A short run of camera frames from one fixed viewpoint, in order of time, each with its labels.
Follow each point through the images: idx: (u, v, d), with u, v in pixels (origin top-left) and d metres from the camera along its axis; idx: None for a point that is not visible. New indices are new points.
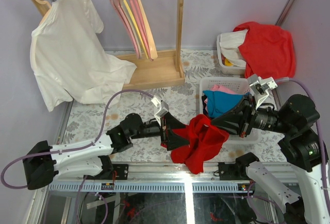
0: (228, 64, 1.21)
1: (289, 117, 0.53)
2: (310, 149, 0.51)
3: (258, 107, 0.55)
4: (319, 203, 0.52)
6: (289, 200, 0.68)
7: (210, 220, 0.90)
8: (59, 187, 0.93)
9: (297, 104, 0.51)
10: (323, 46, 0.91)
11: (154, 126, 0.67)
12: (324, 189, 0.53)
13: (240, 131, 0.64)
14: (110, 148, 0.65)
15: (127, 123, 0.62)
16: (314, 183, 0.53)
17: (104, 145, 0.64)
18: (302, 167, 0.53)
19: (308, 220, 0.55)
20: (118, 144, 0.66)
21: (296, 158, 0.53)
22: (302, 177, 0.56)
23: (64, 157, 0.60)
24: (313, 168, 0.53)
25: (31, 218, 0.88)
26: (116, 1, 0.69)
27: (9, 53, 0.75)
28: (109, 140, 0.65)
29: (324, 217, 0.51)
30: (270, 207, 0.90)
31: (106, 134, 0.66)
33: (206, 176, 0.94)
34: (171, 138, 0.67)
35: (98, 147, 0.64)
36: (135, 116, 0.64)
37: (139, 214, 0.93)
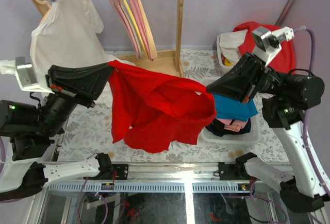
0: (228, 64, 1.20)
1: (291, 93, 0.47)
2: (287, 108, 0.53)
3: (268, 64, 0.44)
4: (306, 165, 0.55)
6: (283, 179, 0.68)
7: (210, 220, 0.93)
8: (59, 187, 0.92)
9: (309, 90, 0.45)
10: (323, 46, 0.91)
11: (56, 102, 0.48)
12: (306, 147, 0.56)
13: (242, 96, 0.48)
14: (14, 160, 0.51)
15: None
16: (295, 142, 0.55)
17: (10, 159, 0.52)
18: (280, 125, 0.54)
19: (300, 188, 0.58)
20: (18, 153, 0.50)
21: (274, 119, 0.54)
22: (284, 141, 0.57)
23: None
24: (292, 126, 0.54)
25: (31, 218, 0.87)
26: (116, 1, 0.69)
27: (9, 53, 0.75)
28: (12, 152, 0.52)
29: (312, 178, 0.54)
30: (269, 207, 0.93)
31: (10, 143, 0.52)
33: (206, 176, 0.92)
34: (79, 81, 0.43)
35: (8, 164, 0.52)
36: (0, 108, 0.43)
37: (139, 214, 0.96)
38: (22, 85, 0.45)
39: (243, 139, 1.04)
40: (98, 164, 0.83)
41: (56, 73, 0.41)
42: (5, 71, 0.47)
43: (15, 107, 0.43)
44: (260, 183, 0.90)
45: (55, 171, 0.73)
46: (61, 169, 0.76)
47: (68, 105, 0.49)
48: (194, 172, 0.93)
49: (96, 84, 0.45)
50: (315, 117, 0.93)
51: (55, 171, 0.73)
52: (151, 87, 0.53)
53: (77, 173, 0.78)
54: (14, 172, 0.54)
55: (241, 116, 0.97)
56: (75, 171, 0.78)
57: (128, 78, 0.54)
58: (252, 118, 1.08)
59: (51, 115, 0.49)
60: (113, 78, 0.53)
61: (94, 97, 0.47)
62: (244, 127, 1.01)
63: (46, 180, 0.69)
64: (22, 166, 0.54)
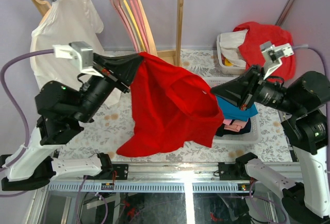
0: (228, 63, 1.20)
1: (299, 96, 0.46)
2: (316, 130, 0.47)
3: (267, 76, 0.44)
4: (323, 188, 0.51)
6: (285, 186, 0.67)
7: (210, 220, 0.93)
8: (59, 187, 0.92)
9: (312, 83, 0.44)
10: (323, 46, 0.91)
11: (97, 85, 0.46)
12: (327, 172, 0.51)
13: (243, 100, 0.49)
14: (40, 145, 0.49)
15: (43, 99, 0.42)
16: (318, 167, 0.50)
17: (35, 144, 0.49)
18: (306, 149, 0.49)
19: (308, 204, 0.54)
20: (49, 137, 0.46)
21: (300, 139, 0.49)
22: (305, 160, 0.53)
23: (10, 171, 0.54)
24: (318, 150, 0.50)
25: (31, 218, 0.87)
26: (116, 1, 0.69)
27: (9, 53, 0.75)
28: (38, 137, 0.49)
29: (326, 201, 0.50)
30: (269, 207, 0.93)
31: (37, 127, 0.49)
33: (206, 176, 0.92)
34: (119, 68, 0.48)
35: (32, 148, 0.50)
36: (54, 84, 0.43)
37: (139, 214, 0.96)
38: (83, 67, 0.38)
39: (243, 140, 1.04)
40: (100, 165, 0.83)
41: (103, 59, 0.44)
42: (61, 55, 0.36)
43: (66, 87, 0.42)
44: (260, 183, 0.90)
45: (62, 166, 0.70)
46: (67, 164, 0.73)
47: (108, 90, 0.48)
48: (194, 172, 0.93)
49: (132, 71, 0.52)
50: None
51: (63, 166, 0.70)
52: (171, 80, 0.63)
53: (81, 168, 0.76)
54: (38, 156, 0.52)
55: (241, 116, 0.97)
56: (81, 168, 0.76)
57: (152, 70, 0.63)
58: (252, 119, 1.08)
59: (91, 99, 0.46)
60: (142, 67, 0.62)
61: (127, 83, 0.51)
62: (244, 127, 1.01)
63: (54, 173, 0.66)
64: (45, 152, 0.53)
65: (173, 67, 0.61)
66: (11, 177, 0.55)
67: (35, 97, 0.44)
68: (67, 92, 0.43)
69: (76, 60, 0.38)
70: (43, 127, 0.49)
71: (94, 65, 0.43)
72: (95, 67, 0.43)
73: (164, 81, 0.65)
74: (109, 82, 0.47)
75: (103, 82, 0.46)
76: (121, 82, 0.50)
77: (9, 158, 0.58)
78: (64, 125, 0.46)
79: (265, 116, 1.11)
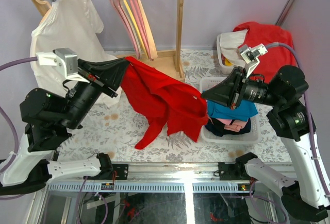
0: (228, 63, 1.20)
1: (279, 88, 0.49)
2: (297, 118, 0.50)
3: (248, 75, 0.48)
4: (312, 176, 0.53)
6: (284, 184, 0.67)
7: (210, 220, 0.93)
8: (59, 187, 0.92)
9: (287, 74, 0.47)
10: (324, 45, 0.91)
11: (83, 90, 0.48)
12: (314, 159, 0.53)
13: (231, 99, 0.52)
14: (29, 153, 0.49)
15: (27, 106, 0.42)
16: (303, 154, 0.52)
17: (23, 151, 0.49)
18: (290, 136, 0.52)
19: (303, 196, 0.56)
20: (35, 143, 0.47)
21: (282, 128, 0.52)
22: (292, 150, 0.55)
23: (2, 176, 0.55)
24: (301, 137, 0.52)
25: (31, 218, 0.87)
26: (116, 1, 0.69)
27: (9, 54, 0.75)
28: (27, 144, 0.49)
29: (317, 190, 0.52)
30: (269, 207, 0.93)
31: (25, 134, 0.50)
33: (206, 176, 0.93)
34: (104, 73, 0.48)
35: (20, 155, 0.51)
36: (36, 93, 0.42)
37: (139, 214, 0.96)
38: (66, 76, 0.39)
39: (242, 140, 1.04)
40: (98, 167, 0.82)
41: (87, 64, 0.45)
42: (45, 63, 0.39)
43: (51, 96, 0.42)
44: (260, 183, 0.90)
45: (59, 168, 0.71)
46: (64, 166, 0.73)
47: (96, 94, 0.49)
48: (194, 172, 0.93)
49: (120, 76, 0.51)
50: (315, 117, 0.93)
51: (59, 168, 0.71)
52: (158, 86, 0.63)
53: (80, 170, 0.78)
54: (27, 163, 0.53)
55: (241, 116, 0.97)
56: (78, 169, 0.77)
57: (140, 73, 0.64)
58: (252, 119, 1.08)
59: (77, 104, 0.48)
60: (129, 70, 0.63)
61: (114, 88, 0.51)
62: (244, 127, 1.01)
63: (50, 176, 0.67)
64: (33, 159, 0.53)
65: (160, 73, 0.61)
66: (4, 182, 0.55)
67: (20, 104, 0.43)
68: (52, 101, 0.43)
69: (61, 67, 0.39)
70: (30, 134, 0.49)
71: (79, 71, 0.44)
72: (80, 73, 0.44)
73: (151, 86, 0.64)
74: (95, 87, 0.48)
75: (89, 86, 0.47)
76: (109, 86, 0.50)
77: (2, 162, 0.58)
78: (50, 132, 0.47)
79: (265, 116, 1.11)
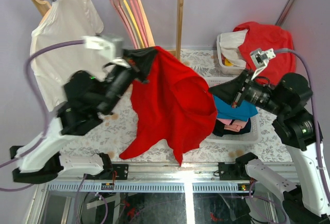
0: (228, 63, 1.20)
1: (282, 95, 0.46)
2: (303, 127, 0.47)
3: (254, 77, 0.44)
4: (316, 184, 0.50)
6: (286, 188, 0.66)
7: (210, 220, 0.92)
8: (59, 187, 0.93)
9: (291, 82, 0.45)
10: (324, 45, 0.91)
11: (119, 74, 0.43)
12: (319, 169, 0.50)
13: (233, 97, 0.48)
14: (61, 136, 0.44)
15: (76, 85, 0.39)
16: (309, 163, 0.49)
17: (55, 134, 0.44)
18: (296, 145, 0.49)
19: (306, 204, 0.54)
20: (70, 126, 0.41)
21: (289, 138, 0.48)
22: (297, 158, 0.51)
23: (23, 162, 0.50)
24: (308, 147, 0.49)
25: (31, 218, 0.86)
26: (116, 1, 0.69)
27: (9, 53, 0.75)
28: (60, 126, 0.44)
29: (321, 199, 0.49)
30: (269, 207, 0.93)
31: (56, 117, 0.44)
33: (206, 176, 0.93)
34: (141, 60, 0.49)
35: (51, 139, 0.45)
36: (86, 73, 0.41)
37: (139, 214, 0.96)
38: (114, 57, 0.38)
39: (242, 139, 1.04)
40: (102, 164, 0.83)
41: (128, 51, 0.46)
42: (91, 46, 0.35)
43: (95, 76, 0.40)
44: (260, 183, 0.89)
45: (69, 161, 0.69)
46: (73, 160, 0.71)
47: (129, 81, 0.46)
48: (194, 172, 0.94)
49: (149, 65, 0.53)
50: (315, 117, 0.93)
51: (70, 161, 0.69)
52: (178, 78, 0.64)
53: (86, 166, 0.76)
54: (54, 148, 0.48)
55: (241, 116, 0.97)
56: (84, 165, 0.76)
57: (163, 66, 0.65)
58: (252, 119, 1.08)
59: (114, 89, 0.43)
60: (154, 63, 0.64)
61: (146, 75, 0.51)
62: (244, 127, 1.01)
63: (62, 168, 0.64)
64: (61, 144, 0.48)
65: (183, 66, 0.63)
66: (25, 168, 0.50)
67: (64, 85, 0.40)
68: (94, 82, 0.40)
69: (109, 50, 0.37)
70: (63, 118, 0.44)
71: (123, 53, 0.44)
72: (122, 55, 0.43)
73: (171, 79, 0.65)
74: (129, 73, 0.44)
75: (126, 72, 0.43)
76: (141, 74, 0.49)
77: (21, 149, 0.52)
78: (86, 116, 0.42)
79: (265, 116, 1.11)
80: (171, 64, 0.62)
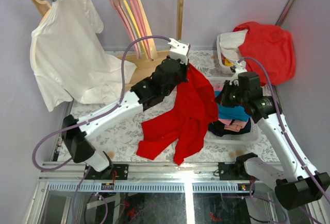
0: (228, 63, 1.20)
1: (241, 83, 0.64)
2: (262, 101, 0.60)
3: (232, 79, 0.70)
4: (284, 147, 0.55)
6: (279, 177, 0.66)
7: (210, 220, 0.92)
8: (59, 187, 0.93)
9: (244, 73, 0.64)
10: (323, 45, 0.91)
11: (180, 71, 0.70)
12: (284, 133, 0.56)
13: (220, 97, 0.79)
14: (138, 105, 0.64)
15: (165, 67, 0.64)
16: (274, 129, 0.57)
17: (132, 102, 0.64)
18: (259, 117, 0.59)
19: (289, 177, 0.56)
20: (147, 98, 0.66)
21: (254, 114, 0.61)
22: (265, 130, 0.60)
23: (92, 126, 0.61)
24: (269, 115, 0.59)
25: (31, 218, 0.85)
26: (116, 1, 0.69)
27: (9, 53, 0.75)
28: (136, 98, 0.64)
29: (292, 161, 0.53)
30: (269, 207, 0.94)
31: (131, 91, 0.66)
33: (206, 176, 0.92)
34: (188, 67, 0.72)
35: (126, 107, 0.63)
36: (171, 61, 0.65)
37: (139, 214, 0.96)
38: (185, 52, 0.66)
39: (243, 139, 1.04)
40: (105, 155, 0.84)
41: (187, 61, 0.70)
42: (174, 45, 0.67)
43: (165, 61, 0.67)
44: (260, 183, 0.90)
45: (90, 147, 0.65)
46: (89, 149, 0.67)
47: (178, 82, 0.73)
48: (194, 172, 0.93)
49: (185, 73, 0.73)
50: (315, 117, 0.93)
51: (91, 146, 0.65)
52: (201, 82, 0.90)
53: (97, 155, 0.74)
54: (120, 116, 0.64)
55: (241, 116, 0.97)
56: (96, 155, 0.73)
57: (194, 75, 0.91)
58: (252, 119, 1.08)
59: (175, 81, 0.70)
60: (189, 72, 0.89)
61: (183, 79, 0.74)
62: (244, 127, 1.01)
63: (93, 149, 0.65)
64: (126, 114, 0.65)
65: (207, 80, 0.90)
66: (91, 132, 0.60)
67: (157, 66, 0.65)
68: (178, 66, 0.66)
69: (182, 48, 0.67)
70: (137, 91, 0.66)
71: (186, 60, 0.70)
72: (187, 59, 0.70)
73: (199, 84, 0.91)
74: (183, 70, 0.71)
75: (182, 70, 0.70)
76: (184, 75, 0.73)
77: (84, 117, 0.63)
78: (159, 92, 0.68)
79: None
80: (196, 75, 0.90)
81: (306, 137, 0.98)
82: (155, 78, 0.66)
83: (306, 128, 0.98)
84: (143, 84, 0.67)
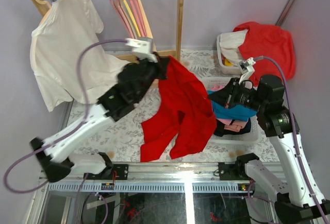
0: (228, 63, 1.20)
1: (261, 90, 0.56)
2: (280, 117, 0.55)
3: (241, 81, 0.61)
4: (295, 170, 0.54)
6: (281, 190, 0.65)
7: (210, 220, 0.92)
8: (59, 187, 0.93)
9: (266, 79, 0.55)
10: (323, 45, 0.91)
11: (149, 71, 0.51)
12: (298, 157, 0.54)
13: (226, 99, 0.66)
14: (105, 118, 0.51)
15: (127, 74, 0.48)
16: (287, 151, 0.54)
17: (98, 117, 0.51)
18: (274, 134, 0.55)
19: (292, 199, 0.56)
20: (115, 110, 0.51)
21: (268, 128, 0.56)
22: (278, 148, 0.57)
23: (58, 148, 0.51)
24: (285, 135, 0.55)
25: (31, 218, 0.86)
26: (116, 1, 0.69)
27: (9, 53, 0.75)
28: (101, 110, 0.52)
29: (301, 187, 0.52)
30: (270, 207, 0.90)
31: (97, 105, 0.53)
33: (206, 176, 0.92)
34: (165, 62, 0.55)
35: (92, 122, 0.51)
36: (133, 67, 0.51)
37: (139, 214, 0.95)
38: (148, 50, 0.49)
39: (243, 139, 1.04)
40: (101, 157, 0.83)
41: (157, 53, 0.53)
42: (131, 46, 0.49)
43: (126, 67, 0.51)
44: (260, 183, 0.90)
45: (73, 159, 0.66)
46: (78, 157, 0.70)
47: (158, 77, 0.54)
48: (194, 172, 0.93)
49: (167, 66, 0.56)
50: (315, 117, 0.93)
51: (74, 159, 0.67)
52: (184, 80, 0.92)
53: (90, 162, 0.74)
54: (89, 132, 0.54)
55: (241, 116, 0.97)
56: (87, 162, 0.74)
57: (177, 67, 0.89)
58: (252, 119, 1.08)
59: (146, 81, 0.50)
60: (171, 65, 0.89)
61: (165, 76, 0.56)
62: (244, 127, 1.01)
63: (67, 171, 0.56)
64: (96, 128, 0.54)
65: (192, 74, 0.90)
66: (57, 154, 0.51)
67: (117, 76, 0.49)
68: (139, 71, 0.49)
69: (144, 46, 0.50)
70: (103, 104, 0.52)
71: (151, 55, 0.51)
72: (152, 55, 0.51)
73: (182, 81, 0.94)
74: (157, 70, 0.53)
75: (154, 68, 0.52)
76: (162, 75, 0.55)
77: (50, 137, 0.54)
78: (127, 101, 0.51)
79: None
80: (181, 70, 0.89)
81: (306, 137, 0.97)
82: (119, 87, 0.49)
83: (306, 128, 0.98)
84: (110, 93, 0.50)
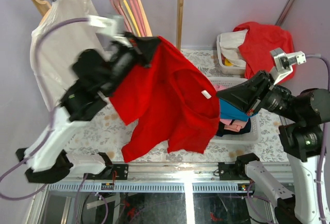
0: (228, 63, 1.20)
1: (301, 109, 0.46)
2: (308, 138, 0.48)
3: (276, 83, 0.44)
4: (310, 194, 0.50)
6: (281, 195, 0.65)
7: (210, 220, 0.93)
8: (59, 187, 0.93)
9: (318, 101, 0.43)
10: (323, 45, 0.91)
11: (122, 55, 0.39)
12: (316, 182, 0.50)
13: (250, 103, 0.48)
14: (69, 124, 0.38)
15: (84, 66, 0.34)
16: (307, 175, 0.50)
17: (63, 122, 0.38)
18: (296, 155, 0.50)
19: (297, 213, 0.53)
20: (80, 115, 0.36)
21: (291, 147, 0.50)
22: (295, 167, 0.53)
23: (34, 161, 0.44)
24: (309, 158, 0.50)
25: (31, 218, 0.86)
26: (116, 1, 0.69)
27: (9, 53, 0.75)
28: (65, 115, 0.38)
29: (312, 211, 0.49)
30: (269, 206, 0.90)
31: (60, 107, 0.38)
33: (206, 176, 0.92)
34: (141, 45, 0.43)
35: (55, 132, 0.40)
36: (90, 52, 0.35)
37: (139, 214, 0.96)
38: (115, 33, 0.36)
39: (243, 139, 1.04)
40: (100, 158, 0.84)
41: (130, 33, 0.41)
42: (101, 24, 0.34)
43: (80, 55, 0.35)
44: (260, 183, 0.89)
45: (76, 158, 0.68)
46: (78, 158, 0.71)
47: (132, 63, 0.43)
48: (194, 172, 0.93)
49: (148, 47, 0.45)
50: None
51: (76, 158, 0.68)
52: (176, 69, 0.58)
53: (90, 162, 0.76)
54: (65, 138, 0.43)
55: (241, 117, 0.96)
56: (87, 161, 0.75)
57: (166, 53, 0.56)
58: (252, 119, 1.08)
59: (118, 69, 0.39)
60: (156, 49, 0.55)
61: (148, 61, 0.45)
62: (244, 127, 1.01)
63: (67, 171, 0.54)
64: (68, 135, 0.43)
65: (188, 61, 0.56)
66: (36, 167, 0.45)
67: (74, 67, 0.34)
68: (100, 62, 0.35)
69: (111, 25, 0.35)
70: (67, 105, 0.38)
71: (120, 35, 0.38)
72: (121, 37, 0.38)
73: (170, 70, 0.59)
74: (133, 55, 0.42)
75: (129, 53, 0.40)
76: (143, 58, 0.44)
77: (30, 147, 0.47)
78: (93, 97, 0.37)
79: (265, 116, 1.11)
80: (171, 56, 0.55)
81: None
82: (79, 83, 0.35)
83: None
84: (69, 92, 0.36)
